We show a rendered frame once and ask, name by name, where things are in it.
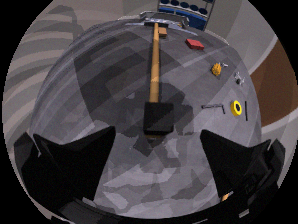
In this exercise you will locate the brown rectangular block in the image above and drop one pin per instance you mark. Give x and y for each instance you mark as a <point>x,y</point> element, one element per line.
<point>161,32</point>

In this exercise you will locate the yellow ring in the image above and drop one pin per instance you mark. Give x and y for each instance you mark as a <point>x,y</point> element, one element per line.
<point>235,108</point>

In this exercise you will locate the red block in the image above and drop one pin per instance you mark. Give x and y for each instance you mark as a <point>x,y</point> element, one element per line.
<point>195,44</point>

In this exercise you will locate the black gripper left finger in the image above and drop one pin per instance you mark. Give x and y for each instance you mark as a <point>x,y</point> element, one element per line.
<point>81,161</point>

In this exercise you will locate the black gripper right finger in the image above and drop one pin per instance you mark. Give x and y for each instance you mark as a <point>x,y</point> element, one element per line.
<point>229,160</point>

